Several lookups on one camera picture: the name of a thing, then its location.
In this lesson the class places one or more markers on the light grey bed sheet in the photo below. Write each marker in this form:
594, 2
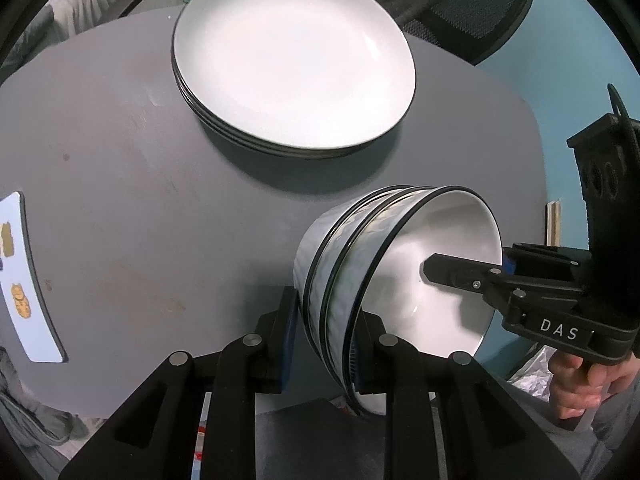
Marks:
75, 5

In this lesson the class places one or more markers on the person's right hand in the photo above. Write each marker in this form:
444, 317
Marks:
585, 385

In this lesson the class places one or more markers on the black mesh office chair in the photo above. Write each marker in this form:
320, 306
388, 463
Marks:
475, 15

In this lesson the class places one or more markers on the white plate with dark rim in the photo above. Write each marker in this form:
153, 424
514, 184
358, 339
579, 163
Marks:
250, 141
295, 55
280, 154

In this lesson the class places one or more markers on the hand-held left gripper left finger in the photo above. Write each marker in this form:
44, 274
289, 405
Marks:
287, 340

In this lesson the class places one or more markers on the person's grey pants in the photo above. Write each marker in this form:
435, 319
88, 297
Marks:
615, 435

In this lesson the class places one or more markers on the wooden board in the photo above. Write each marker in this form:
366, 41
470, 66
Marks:
551, 225

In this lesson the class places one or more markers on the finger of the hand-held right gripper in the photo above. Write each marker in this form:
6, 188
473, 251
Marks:
450, 271
545, 260

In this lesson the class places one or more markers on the white smartphone with stickers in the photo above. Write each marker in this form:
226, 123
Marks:
22, 280

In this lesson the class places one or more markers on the white bowl with dark rim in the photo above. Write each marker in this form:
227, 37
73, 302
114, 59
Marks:
312, 270
425, 322
352, 260

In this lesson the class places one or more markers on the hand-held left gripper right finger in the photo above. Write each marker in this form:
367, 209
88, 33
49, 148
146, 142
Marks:
372, 355

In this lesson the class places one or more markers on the silver plastic bag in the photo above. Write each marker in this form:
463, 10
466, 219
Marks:
530, 375

